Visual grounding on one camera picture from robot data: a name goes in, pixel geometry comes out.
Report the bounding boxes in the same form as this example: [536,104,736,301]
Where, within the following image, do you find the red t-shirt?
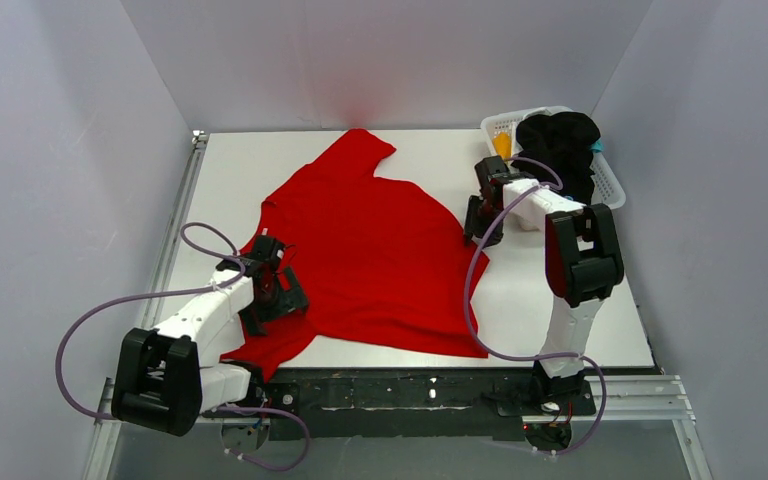
[223,129,489,378]

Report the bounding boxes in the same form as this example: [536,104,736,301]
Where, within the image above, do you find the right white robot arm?
[463,156,624,416]

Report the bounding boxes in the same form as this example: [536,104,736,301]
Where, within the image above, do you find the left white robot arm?
[111,235,309,436]

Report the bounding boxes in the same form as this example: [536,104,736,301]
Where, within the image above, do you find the yellow garment in basket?
[492,132,512,161]

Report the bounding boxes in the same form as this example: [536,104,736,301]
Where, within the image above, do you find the black garment in basket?
[515,112,601,204]

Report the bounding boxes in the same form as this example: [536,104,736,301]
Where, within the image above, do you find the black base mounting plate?
[128,366,664,444]

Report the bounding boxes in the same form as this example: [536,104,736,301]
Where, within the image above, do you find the white plastic laundry basket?
[479,106,626,210]

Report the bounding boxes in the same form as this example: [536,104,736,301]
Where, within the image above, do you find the aluminium frame rail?
[84,129,713,479]

